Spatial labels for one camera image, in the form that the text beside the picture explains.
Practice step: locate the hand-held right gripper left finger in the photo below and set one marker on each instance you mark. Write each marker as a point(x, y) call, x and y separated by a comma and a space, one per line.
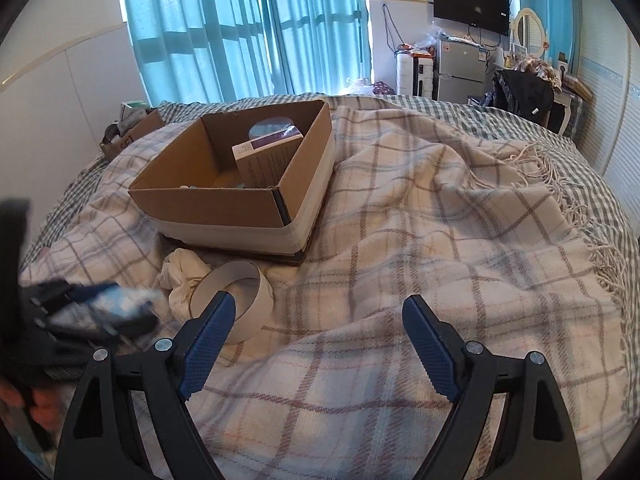
point(210, 345)

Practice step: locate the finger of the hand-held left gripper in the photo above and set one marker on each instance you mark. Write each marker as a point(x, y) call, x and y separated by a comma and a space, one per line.
point(125, 327)
point(75, 294)

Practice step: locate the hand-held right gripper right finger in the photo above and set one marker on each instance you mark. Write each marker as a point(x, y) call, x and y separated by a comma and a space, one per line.
point(431, 350)

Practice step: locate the blue white packet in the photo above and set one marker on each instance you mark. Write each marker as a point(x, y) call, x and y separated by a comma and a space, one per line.
point(107, 307)

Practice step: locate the person's left hand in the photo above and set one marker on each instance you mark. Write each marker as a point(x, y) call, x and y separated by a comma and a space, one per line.
point(47, 410)

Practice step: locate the white tape roll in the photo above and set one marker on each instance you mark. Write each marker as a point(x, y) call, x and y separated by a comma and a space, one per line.
point(252, 305)

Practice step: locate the crumpled white cloth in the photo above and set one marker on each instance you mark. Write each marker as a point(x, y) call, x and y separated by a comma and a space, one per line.
point(177, 272)

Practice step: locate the cream plaid blanket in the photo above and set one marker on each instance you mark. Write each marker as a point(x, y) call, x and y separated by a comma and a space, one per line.
point(400, 220)

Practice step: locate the small printed cardboard box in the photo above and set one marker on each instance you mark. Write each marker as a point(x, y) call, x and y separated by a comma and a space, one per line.
point(135, 132)

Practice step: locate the green white box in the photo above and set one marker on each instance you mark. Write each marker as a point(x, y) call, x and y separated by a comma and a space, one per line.
point(132, 110)

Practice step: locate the white box with purple label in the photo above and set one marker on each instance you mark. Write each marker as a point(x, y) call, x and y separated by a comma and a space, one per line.
point(265, 160)

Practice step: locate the green checkered bed sheet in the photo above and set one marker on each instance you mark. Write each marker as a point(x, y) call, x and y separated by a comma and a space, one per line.
point(575, 130)

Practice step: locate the dark dotted bag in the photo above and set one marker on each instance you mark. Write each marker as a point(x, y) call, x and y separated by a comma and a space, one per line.
point(384, 88)

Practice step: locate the white chair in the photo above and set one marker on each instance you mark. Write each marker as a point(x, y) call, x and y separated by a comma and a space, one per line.
point(560, 110)

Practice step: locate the white plastic bag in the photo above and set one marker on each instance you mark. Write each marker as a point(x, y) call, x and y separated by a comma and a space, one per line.
point(361, 86)

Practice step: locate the black jacket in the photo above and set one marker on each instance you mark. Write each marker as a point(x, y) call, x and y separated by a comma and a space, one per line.
point(522, 92)

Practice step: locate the white suitcase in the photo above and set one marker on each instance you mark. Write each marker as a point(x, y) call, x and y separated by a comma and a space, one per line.
point(415, 75)

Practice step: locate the silver small fridge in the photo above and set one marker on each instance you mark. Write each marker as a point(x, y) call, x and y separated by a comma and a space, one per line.
point(460, 72)

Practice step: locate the wide teal curtain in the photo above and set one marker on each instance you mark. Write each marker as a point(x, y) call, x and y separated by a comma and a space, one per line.
point(195, 30)

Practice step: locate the clear plastic bag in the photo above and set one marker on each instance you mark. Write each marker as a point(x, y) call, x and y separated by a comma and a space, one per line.
point(427, 42)

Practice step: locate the oval white mirror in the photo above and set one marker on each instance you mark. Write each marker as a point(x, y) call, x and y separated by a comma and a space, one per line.
point(527, 32)

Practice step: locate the white slatted wardrobe door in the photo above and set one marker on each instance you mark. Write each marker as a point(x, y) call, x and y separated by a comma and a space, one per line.
point(610, 70)

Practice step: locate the narrow teal curtain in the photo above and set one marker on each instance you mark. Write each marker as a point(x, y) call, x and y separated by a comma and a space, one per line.
point(547, 5)

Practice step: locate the black wall television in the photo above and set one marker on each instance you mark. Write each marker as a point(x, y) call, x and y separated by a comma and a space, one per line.
point(470, 5)

